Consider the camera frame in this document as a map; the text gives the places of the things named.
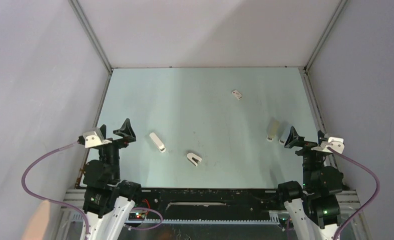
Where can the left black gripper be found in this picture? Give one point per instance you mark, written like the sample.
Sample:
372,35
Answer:
127,133

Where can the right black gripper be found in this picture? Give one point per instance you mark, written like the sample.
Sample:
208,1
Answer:
293,138

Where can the small white mini stapler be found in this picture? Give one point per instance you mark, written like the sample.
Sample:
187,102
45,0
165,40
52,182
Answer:
193,158

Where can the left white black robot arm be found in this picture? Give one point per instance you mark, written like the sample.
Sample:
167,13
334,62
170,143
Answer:
107,199

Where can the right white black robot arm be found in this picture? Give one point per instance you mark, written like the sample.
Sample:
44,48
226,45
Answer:
313,206

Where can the beige stapler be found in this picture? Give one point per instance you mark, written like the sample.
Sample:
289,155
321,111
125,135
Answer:
272,129

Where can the long white stapler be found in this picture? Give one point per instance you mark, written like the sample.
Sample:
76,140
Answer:
157,142

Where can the left small circuit board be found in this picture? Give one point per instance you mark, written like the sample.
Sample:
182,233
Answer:
137,216

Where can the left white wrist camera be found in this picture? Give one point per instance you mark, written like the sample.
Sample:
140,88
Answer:
94,139

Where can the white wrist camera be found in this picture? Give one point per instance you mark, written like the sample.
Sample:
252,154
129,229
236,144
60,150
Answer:
331,145
94,139

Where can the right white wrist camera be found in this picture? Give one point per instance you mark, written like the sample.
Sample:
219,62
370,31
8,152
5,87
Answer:
331,145

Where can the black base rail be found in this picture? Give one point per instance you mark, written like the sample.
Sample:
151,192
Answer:
209,205

